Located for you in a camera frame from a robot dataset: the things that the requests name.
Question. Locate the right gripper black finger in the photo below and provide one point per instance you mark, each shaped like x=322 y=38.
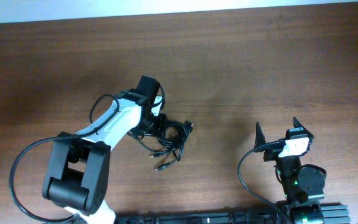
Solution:
x=259 y=138
x=299 y=129

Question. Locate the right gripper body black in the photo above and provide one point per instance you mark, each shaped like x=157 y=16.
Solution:
x=273 y=154

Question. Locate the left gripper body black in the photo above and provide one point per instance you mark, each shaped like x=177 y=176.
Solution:
x=156 y=126

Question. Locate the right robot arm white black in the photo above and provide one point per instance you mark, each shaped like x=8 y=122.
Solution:
x=302 y=184

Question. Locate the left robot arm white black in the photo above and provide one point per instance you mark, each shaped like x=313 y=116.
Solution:
x=78 y=168

